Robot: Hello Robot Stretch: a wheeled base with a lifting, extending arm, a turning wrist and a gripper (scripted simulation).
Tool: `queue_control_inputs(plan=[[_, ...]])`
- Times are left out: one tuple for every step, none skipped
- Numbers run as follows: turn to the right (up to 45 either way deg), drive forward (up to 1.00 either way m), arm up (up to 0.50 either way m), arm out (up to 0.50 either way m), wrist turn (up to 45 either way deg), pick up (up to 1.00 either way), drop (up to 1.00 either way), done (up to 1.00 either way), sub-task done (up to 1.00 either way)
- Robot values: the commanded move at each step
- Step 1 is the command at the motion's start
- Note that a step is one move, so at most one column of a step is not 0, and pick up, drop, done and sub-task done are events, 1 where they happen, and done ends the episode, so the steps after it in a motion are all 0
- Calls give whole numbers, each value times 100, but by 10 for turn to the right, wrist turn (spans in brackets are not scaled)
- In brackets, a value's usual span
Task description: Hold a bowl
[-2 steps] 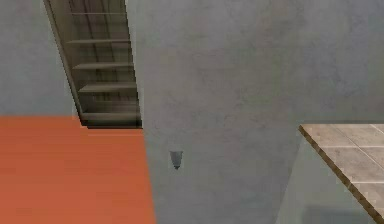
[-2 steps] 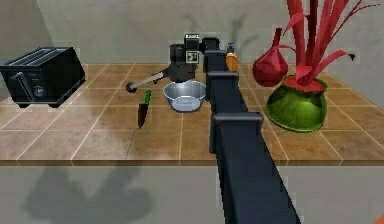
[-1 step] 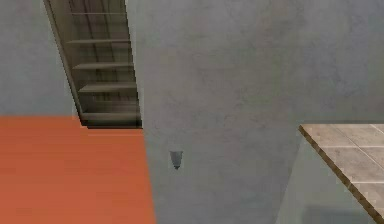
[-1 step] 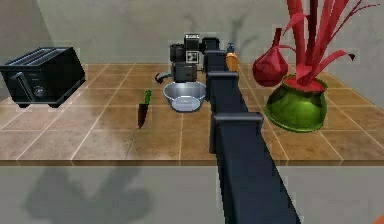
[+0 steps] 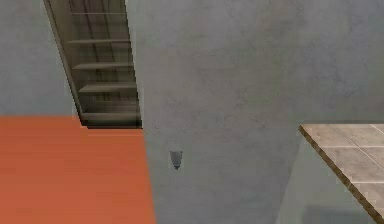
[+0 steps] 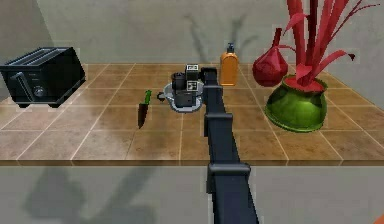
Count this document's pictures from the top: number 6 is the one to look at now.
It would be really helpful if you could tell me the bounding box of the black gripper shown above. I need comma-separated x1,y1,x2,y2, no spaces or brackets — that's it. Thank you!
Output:
156,71,198,109

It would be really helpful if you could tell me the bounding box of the grey bowl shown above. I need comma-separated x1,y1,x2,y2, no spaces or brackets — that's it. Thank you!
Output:
162,81,206,114

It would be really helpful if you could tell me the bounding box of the orange soap dispenser bottle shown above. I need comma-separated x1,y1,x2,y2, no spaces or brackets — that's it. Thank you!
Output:
219,42,240,87

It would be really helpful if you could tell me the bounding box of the red round vase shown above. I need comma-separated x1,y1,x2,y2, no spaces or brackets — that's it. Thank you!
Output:
251,27,290,88

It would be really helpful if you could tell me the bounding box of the black toaster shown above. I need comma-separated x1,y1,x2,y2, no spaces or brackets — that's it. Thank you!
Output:
0,46,87,109

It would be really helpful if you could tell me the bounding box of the red plant in green pot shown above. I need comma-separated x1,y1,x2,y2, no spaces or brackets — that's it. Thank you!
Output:
264,0,382,134

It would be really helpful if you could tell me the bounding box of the green handled black knife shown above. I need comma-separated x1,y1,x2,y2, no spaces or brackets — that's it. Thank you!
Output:
137,89,153,130

